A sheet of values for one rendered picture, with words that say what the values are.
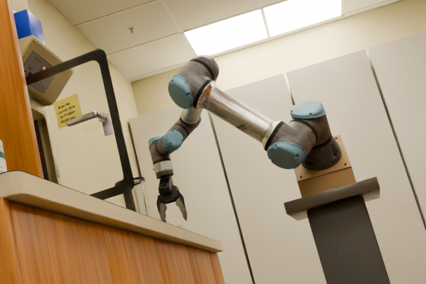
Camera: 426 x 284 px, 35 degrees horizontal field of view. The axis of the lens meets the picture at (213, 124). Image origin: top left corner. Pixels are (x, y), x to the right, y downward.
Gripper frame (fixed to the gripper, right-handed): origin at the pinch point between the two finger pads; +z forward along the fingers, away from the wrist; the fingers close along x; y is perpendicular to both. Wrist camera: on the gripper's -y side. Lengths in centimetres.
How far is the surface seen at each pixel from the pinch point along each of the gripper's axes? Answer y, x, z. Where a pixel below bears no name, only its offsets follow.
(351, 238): -32, -62, 26
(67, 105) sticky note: -96, 6, -24
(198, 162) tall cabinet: 218, 8, -68
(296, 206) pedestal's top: -37, -47, 11
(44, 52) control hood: -84, 13, -46
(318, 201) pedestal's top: -37, -54, 12
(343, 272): -32, -56, 36
